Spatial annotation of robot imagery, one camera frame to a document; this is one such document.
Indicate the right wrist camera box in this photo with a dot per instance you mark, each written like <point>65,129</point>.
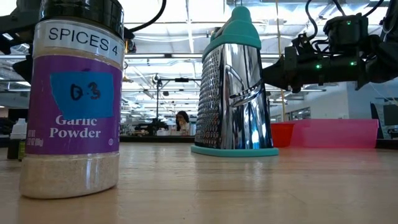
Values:
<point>345,31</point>

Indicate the pink plastic bin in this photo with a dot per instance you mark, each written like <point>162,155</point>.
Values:
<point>335,133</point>

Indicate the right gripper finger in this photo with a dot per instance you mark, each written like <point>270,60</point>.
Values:
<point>276,71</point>
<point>278,84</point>

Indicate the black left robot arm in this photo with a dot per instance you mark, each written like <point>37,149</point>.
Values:
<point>21,18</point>

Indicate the small white-capped dropper bottle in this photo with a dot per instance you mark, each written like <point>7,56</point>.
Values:
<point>19,127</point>

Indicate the black computer monitor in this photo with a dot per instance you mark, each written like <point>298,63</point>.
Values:
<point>390,115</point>

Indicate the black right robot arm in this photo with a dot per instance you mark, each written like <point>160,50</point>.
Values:
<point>385,62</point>

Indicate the steel box grater teal trim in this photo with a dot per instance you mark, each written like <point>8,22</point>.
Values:
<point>236,102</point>

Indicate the black overhead camera stand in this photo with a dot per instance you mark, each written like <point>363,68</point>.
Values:
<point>157,99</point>

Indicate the black aluminium table frame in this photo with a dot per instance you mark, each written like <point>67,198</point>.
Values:
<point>155,139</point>

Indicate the garlic powder spice jar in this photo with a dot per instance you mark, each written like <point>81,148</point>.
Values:
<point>71,102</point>

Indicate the person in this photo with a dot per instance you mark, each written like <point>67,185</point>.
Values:
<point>182,118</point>

